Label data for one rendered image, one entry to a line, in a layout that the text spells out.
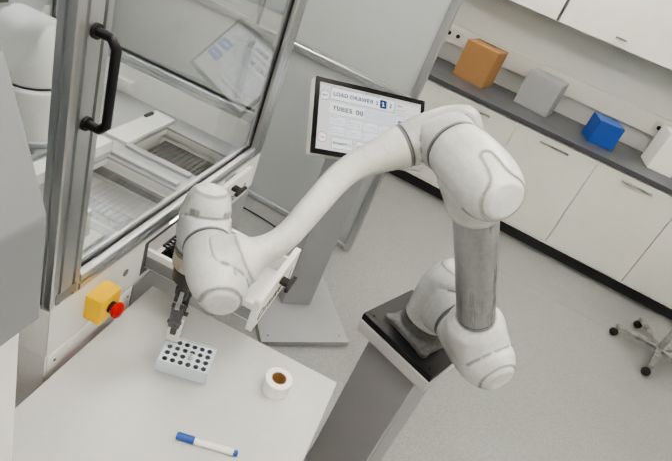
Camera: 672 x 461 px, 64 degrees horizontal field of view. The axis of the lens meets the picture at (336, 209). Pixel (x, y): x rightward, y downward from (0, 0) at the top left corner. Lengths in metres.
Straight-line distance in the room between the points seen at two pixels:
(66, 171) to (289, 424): 0.77
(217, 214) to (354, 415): 1.07
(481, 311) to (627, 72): 3.65
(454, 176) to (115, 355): 0.89
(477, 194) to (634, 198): 3.34
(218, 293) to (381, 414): 1.02
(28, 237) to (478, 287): 0.99
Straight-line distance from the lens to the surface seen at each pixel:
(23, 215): 0.56
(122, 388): 1.37
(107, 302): 1.34
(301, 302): 2.78
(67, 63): 0.96
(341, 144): 2.15
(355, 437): 2.02
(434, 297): 1.60
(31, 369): 1.43
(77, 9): 0.92
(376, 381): 1.83
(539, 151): 4.22
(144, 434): 1.30
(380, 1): 2.93
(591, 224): 4.40
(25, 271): 0.59
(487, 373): 1.49
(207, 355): 1.41
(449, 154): 1.09
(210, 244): 1.04
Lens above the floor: 1.85
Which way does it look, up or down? 30 degrees down
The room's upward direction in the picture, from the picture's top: 22 degrees clockwise
